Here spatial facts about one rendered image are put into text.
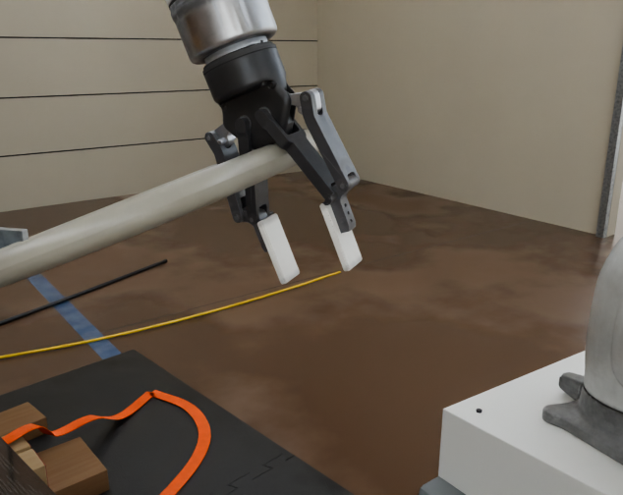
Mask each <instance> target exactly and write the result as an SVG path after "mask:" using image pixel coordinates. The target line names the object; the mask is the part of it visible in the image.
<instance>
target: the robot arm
mask: <svg viewBox="0 0 623 495"><path fill-rule="evenodd" d="M165 1H166V3H167V5H168V7H169V10H170V12H171V17H172V20H173V22H174V23H175V24H176V27H177V29H178V32H179V33H180V36H181V38H182V41H183V43H184V46H185V48H186V51H187V54H188V56H189V59H190V61H191V62H192V63H193V64H196V65H203V64H206V66H204V68H203V71H202V72H203V75H204V78H205V80H206V83H207V85H208V88H209V90H210V93H211V95H212V98H213V100H214V101H215V102H216V103H217V104H218V105H219V106H220V107H221V109H222V114H223V124H222V125H221V126H219V127H218V128H217V129H216V130H214V131H211V132H208V133H206V134H205V136H204V137H205V140H206V142H207V144H208V145H209V147H210V148H211V150H212V152H213V153H214V156H215V159H216V163H217V165H218V164H220V163H223V162H225V161H228V160H230V159H233V158H235V157H238V156H240V155H243V154H245V153H248V152H250V151H253V150H255V149H258V148H260V147H263V146H265V145H268V144H274V143H277V144H278V145H279V147H280V148H282V149H284V150H286V151H287V152H288V153H289V155H290V156H291V157H292V158H293V160H294V161H295V162H296V163H297V165H298V166H299V167H300V169H301V170H302V171H303V172H304V174H305V175H306V176H307V177H308V179H309V180H310V181H311V183H312V184H313V185H314V186H315V188H316V189H317V190H318V191H319V193H320V194H321V195H322V197H323V198H324V199H325V201H324V202H323V203H322V204H321V205H320V209H321V212H322V215H323V217H324V220H325V223H326V225H327V228H328V231H329V233H330V236H331V239H332V241H333V244H334V246H335V248H336V251H337V254H338V256H339V259H340V262H341V264H342V267H343V270H344V271H350V270H351V269H352V268H353V267H355V266H356V265H357V264H358V263H359V262H361V261H362V256H361V253H360V251H359V248H358V245H357V242H356V240H355V237H354V234H353V232H352V229H354V228H355V227H356V220H355V218H354V215H353V213H352V210H351V207H350V204H349V201H348V198H347V193H348V191H350V190H351V189H352V188H353V187H354V186H356V185H357V184H358V183H359V182H360V177H359V175H358V173H357V171H356V169H355V167H354V165H353V163H352V161H351V159H350V157H349V155H348V153H347V151H346V149H345V147H344V145H343V143H342V141H341V139H340V137H339V136H338V134H337V132H336V130H335V128H334V126H333V124H332V122H331V120H330V118H329V116H328V114H327V112H326V106H325V100H324V94H323V91H322V89H321V88H319V87H317V88H314V89H310V90H307V91H304V92H297V93H296V92H295V91H294V90H293V89H292V88H291V87H290V86H289V85H288V84H287V81H286V71H285V69H284V66H283V63H282V60H281V58H280V55H279V52H278V50H277V47H276V44H274V43H273V42H271V41H267V40H268V39H270V38H271V37H272V36H273V35H275V33H276V31H277V25H276V23H275V21H274V18H273V15H272V13H271V10H270V7H269V5H268V2H267V0H165ZM296 108H298V112H299V113H301V114H302V115H303V117H304V120H305V123H306V125H307V127H308V129H309V131H310V133H311V136H312V138H313V140H314V142H315V144H316V146H317V148H318V150H319V152H320V154H321V156H322V157H321V156H320V154H319V153H318V152H317V151H316V149H315V148H314V147H313V146H312V144H311V143H310V142H309V140H308V139H307V134H306V132H305V131H304V130H303V129H302V127H301V126H300V125H299V123H298V122H297V121H296V120H295V114H296ZM236 138H237V139H238V143H239V152H238V149H237V146H236V144H235V142H234V140H235V139H236ZM227 200H228V203H229V207H230V210H231V214H232V217H233V220H234V221H235V222H236V223H240V222H247V223H250V224H251V225H253V226H254V228H255V232H256V235H257V237H258V240H259V242H260V245H261V247H262V249H263V250H264V251H265V252H268V253H269V255H270V258H271V261H272V263H273V266H274V268H275V271H276V273H277V276H278V278H279V281H280V283H281V284H282V285H283V284H286V283H288V282H289V281H290V280H292V279H293V278H294V277H296V276H297V275H298V274H300V271H299V268H298V266H297V263H296V260H295V258H294V255H293V253H292V251H291V249H290V246H289V243H288V241H287V238H286V236H285V233H284V231H283V228H282V225H281V223H280V220H279V218H278V215H277V214H276V213H275V214H273V211H270V210H269V199H268V183H267V179H266V180H264V181H262V182H260V183H258V184H255V185H253V186H251V187H249V188H246V189H244V190H242V191H240V192H236V193H234V194H232V195H229V196H227ZM558 385H559V387H560V389H561V390H563V391H564V392H565V393H566V394H568V395H569V396H570V397H571V398H572V399H574V400H575V401H572V402H569V403H562V404H553V405H547V406H545V407H544V408H543V410H542V419H543V420H544V421H545V422H547V423H549V424H552V425H554V426H557V427H559V428H562V429H564V430H566V431H567V432H569V433H571V434H572V435H574V436H576V437H577V438H579V439H581V440H582V441H584V442H586V443H587V444H589V445H591V446H592V447H594V448H596V449H597V450H599V451H601V452H602V453H604V454H605V455H606V456H608V457H610V458H611V459H613V460H615V461H616V462H618V463H619V464H621V465H623V237H622V238H621V239H620V240H619V241H618V243H617V244H616V245H615V247H614V248H613V249H612V251H611V253H610V254H609V256H608V257H607V259H606V260H605V262H604V264H603V266H602V268H601V270H600V272H599V275H598V278H597V280H596V284H595V291H594V296H593V301H592V306H591V312H590V318H589V325H588V332H587V340H586V351H585V375H580V374H577V373H573V372H565V373H562V375H561V376H560V377H559V384H558Z"/></svg>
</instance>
